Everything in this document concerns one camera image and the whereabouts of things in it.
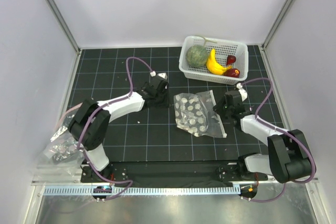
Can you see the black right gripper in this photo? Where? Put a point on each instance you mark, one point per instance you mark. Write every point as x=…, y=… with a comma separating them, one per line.
x=218, y=107

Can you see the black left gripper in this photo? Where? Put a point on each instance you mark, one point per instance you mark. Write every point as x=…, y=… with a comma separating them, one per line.
x=166, y=103

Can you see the clear polka dot zip bag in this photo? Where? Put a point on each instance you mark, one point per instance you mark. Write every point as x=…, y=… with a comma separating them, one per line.
x=194, y=113

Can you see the yellow banana bunch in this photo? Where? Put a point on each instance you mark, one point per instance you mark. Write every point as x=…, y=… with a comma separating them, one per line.
x=213, y=66

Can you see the green netted melon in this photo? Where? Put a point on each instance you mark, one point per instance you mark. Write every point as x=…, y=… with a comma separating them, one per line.
x=196, y=56

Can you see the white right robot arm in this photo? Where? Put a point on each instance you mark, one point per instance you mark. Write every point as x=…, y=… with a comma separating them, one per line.
x=288, y=159

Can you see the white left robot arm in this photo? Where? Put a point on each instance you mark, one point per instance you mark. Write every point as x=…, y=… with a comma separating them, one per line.
x=90, y=123

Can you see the pile of spare zip bags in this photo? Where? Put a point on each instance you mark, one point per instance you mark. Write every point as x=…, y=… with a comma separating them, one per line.
x=61, y=158

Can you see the red apple near front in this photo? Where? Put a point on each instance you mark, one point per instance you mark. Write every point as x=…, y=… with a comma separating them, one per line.
x=232, y=72

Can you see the red apple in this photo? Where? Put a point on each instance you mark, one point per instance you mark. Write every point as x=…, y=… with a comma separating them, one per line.
x=232, y=72
x=231, y=59

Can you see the black grid cutting mat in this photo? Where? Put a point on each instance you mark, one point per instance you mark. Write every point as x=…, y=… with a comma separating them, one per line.
x=152, y=134

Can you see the red apple at back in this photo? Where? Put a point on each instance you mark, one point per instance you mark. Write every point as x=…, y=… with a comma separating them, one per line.
x=231, y=59

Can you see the white perforated plastic basket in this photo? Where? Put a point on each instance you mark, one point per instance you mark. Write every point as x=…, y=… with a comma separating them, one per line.
x=223, y=48

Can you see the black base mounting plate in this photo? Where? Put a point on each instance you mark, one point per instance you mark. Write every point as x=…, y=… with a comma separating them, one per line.
x=181, y=174

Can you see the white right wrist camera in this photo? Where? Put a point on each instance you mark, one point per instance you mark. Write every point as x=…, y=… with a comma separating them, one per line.
x=242, y=91

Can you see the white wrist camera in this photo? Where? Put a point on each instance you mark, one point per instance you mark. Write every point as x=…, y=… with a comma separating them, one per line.
x=242, y=91
x=163, y=75

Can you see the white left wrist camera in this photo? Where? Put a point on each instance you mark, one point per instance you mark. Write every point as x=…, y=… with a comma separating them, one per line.
x=163, y=75

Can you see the white slotted cable duct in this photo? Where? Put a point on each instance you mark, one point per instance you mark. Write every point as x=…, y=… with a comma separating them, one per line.
x=104, y=190

